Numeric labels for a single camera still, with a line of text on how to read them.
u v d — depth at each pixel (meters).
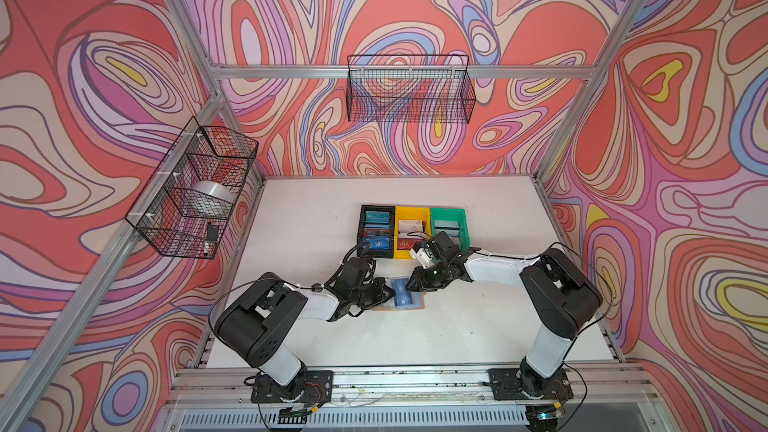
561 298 0.49
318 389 0.72
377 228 1.02
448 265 0.73
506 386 0.73
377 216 1.04
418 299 0.86
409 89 0.96
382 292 0.83
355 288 0.74
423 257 0.86
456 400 0.73
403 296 0.88
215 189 0.74
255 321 0.46
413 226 1.03
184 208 0.73
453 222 1.05
